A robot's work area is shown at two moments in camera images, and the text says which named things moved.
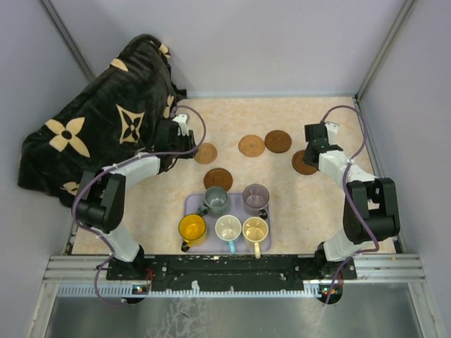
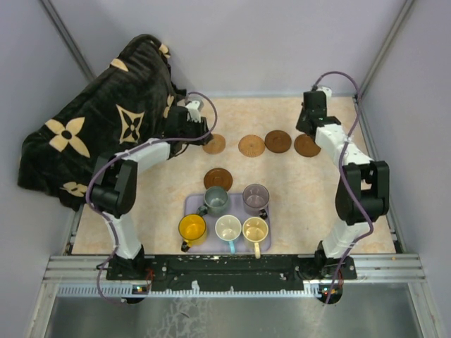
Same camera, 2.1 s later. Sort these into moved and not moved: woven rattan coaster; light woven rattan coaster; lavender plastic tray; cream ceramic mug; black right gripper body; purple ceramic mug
Moved: black right gripper body; light woven rattan coaster
Not moved: woven rattan coaster; lavender plastic tray; cream ceramic mug; purple ceramic mug
